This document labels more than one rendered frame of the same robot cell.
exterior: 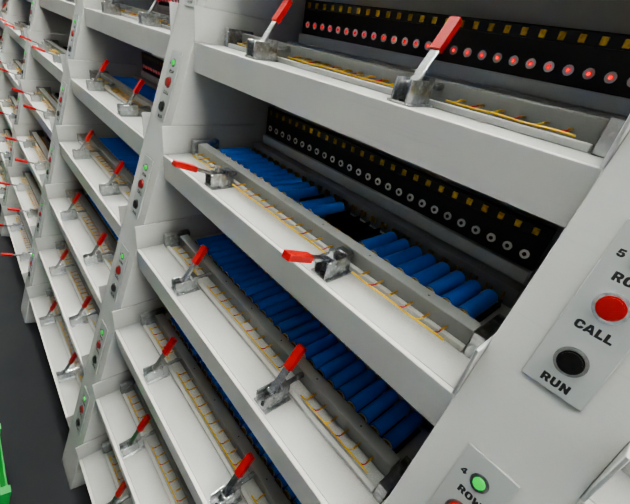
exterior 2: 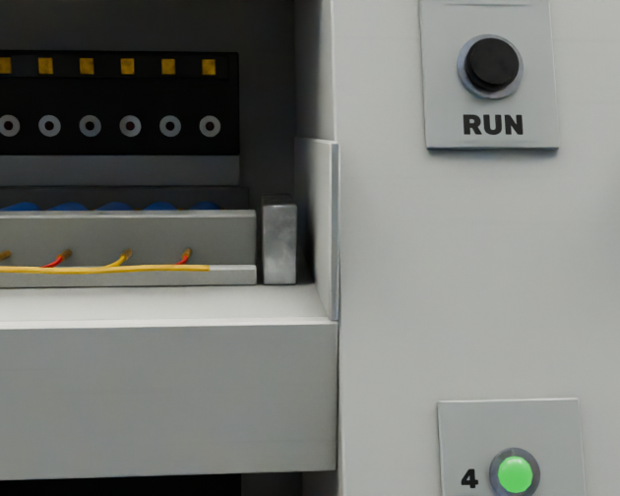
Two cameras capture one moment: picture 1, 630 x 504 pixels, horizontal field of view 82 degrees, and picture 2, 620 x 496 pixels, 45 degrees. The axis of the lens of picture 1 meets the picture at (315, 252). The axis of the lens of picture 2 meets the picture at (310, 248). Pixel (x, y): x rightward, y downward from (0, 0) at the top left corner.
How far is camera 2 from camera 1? 0.19 m
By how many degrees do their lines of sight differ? 50
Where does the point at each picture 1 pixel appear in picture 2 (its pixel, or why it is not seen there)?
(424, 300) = (99, 223)
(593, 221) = not seen: outside the picture
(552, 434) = (550, 233)
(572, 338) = (465, 23)
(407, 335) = (118, 306)
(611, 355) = (532, 13)
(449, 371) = (278, 306)
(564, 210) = not seen: outside the picture
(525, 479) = (573, 371)
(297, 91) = not seen: outside the picture
